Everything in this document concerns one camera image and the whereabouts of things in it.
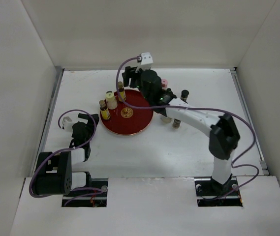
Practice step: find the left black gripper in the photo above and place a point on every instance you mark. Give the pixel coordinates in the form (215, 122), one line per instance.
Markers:
(90, 124)

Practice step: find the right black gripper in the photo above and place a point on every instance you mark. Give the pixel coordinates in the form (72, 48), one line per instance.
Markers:
(127, 74)

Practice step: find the gold cap yellow bottle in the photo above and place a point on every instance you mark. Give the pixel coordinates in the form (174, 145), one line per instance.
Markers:
(121, 92)

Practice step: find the yellow label brown bottle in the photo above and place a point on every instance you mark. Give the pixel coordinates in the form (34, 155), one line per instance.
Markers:
(104, 110)

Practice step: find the cream cap spice jar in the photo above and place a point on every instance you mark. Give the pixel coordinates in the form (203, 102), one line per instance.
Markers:
(111, 100)

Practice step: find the black grinder salt jar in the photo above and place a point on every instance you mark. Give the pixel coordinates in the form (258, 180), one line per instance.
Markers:
(170, 93)

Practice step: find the black grinder pepper jar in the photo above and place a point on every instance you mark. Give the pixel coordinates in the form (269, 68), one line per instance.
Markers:
(166, 119)

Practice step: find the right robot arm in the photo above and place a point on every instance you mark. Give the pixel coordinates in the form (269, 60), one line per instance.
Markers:
(222, 131)

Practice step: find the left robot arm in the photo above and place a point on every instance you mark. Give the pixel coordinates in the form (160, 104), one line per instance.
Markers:
(53, 174)

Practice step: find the red round lacquer tray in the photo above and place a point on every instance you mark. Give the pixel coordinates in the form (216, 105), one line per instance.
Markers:
(125, 120)

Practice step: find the pink cap spice jar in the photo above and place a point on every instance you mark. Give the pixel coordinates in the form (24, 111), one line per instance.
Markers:
(164, 84)

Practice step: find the black cap spice bottle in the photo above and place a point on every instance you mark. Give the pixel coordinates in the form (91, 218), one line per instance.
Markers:
(184, 95)

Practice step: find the black cap brown spice jar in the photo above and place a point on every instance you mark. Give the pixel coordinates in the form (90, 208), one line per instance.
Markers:
(176, 123)

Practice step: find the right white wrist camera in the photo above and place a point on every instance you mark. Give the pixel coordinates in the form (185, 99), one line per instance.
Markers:
(145, 61)

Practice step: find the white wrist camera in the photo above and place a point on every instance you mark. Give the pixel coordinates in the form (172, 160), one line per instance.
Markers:
(145, 61)
(67, 124)

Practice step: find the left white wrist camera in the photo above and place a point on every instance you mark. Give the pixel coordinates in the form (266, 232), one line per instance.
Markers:
(67, 124)

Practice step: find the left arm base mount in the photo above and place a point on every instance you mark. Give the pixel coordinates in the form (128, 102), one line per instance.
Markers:
(95, 196)

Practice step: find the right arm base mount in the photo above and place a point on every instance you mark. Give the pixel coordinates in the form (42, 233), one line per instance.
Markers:
(210, 194)

